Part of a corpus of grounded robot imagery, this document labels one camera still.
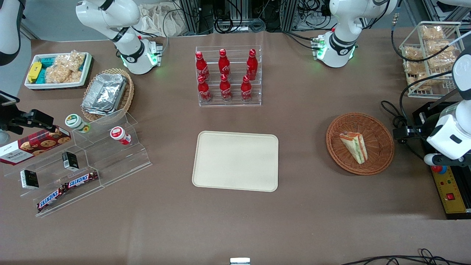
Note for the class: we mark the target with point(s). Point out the triangle sandwich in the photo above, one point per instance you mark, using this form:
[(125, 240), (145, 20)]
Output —
[(353, 147)]

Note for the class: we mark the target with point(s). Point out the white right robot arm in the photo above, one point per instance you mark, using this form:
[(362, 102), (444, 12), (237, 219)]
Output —
[(110, 14)]

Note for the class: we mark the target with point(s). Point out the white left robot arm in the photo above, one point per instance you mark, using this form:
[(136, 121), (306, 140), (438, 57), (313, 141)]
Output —
[(344, 33)]

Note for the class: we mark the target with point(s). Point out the brown wicker basket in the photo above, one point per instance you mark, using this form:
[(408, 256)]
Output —
[(379, 147)]

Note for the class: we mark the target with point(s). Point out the light wicker basket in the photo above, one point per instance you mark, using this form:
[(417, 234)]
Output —
[(128, 95)]

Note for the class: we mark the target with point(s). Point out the beige plastic tray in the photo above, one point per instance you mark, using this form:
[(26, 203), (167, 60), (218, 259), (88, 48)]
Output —
[(235, 162)]

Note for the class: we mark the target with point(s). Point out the red Walkers cookie box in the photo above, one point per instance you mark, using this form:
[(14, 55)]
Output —
[(33, 147)]

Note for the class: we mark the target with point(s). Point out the green lid cup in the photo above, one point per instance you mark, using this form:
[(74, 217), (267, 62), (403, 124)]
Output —
[(75, 122)]

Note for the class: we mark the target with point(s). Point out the white rectangular snack bin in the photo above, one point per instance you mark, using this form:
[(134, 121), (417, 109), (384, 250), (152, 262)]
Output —
[(55, 85)]

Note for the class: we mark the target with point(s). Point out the teal snack pack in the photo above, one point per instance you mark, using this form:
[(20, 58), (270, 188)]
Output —
[(41, 76), (47, 62)]

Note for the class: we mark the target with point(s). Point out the clear bag rice crackers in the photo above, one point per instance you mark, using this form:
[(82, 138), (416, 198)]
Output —
[(71, 60), (60, 75)]

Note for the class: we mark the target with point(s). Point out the yellow snack pack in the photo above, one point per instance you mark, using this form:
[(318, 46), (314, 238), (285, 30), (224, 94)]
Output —
[(34, 71)]

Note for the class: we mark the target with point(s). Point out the bagged fried snack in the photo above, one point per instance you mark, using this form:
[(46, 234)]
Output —
[(441, 55), (432, 32), (419, 81), (413, 53), (414, 68)]

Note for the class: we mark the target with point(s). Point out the small black box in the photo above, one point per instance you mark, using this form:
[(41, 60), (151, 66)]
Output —
[(70, 161), (29, 179)]

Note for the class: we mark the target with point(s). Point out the black control box yellow panel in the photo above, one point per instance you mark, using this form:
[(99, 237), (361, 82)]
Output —
[(450, 191)]

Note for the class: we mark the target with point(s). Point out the stacked foil containers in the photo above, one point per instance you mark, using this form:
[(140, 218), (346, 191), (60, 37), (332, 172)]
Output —
[(105, 94)]

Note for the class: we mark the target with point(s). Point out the Snickers chocolate bar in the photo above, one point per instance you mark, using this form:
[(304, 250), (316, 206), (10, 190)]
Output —
[(82, 179), (51, 198)]

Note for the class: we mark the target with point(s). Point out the red lid cup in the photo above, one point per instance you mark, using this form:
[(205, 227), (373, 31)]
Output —
[(118, 134)]

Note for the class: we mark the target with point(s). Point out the clear acrylic stepped shelf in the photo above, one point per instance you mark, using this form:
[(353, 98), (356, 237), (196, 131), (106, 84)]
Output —
[(110, 162)]

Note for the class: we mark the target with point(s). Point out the beige cloth bag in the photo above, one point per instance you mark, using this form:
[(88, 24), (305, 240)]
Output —
[(154, 20)]

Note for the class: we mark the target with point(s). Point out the clear acrylic bottle rack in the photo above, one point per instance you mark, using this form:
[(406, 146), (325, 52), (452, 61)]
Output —
[(254, 99)]

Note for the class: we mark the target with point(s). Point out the red cola bottle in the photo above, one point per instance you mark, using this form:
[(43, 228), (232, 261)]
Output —
[(204, 92), (224, 64), (246, 90), (225, 90), (252, 66), (201, 68)]

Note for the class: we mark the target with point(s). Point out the aluminium profile frame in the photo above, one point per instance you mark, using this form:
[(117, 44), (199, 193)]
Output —
[(441, 9), (189, 16), (290, 14)]

